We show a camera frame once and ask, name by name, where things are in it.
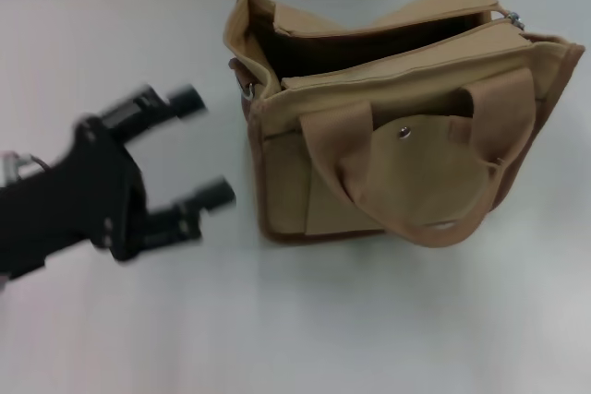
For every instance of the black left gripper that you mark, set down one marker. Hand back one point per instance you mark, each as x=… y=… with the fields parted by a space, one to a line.
x=78 y=195

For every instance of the khaki canvas food bag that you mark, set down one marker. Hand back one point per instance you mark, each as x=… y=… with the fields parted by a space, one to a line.
x=415 y=158

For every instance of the silver zipper pull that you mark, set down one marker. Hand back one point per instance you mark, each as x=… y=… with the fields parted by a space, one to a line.
x=515 y=19

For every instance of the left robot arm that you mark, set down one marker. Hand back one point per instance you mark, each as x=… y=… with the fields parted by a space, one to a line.
x=9 y=168

